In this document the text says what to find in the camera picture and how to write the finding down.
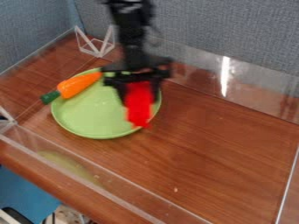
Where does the orange toy carrot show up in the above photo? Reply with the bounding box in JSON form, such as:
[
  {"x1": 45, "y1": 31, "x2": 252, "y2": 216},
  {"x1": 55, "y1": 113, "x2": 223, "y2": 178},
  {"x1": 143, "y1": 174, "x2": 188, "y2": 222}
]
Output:
[{"x1": 40, "y1": 72, "x2": 103, "y2": 104}]

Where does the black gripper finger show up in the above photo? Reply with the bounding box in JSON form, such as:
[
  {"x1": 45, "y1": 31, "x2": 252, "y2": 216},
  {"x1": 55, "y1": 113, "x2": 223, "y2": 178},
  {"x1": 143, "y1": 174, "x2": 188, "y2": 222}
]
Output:
[
  {"x1": 116, "y1": 84, "x2": 127, "y2": 104},
  {"x1": 151, "y1": 79, "x2": 162, "y2": 102}
]

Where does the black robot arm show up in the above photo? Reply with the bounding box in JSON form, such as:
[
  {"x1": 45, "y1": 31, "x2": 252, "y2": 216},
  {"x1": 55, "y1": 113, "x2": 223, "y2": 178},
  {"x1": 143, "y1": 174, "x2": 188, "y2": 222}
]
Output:
[{"x1": 101, "y1": 0, "x2": 174, "y2": 102}]

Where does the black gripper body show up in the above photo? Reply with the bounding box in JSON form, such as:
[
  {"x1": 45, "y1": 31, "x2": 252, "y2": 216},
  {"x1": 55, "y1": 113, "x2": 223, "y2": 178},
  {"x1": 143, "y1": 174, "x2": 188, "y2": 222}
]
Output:
[{"x1": 100, "y1": 45, "x2": 174, "y2": 88}]

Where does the blue box under table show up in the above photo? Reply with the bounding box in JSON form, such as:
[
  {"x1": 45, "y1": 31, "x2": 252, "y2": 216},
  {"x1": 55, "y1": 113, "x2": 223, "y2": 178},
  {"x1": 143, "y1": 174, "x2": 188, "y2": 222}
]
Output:
[{"x1": 0, "y1": 165, "x2": 61, "y2": 224}]

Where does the green plate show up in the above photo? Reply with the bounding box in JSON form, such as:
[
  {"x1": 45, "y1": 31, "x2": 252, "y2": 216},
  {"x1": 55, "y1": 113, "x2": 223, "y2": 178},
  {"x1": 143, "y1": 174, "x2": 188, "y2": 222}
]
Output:
[{"x1": 51, "y1": 66, "x2": 164, "y2": 140}]

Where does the red star-shaped bar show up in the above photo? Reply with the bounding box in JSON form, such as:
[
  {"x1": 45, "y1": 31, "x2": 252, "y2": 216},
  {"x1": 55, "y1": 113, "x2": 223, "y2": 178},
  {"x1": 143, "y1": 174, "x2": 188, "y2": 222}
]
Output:
[{"x1": 126, "y1": 81, "x2": 154, "y2": 128}]

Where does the clear acrylic enclosure wall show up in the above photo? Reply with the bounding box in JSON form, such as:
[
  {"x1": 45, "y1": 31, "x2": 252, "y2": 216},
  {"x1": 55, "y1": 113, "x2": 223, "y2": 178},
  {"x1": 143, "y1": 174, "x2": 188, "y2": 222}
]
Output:
[{"x1": 0, "y1": 33, "x2": 299, "y2": 224}]

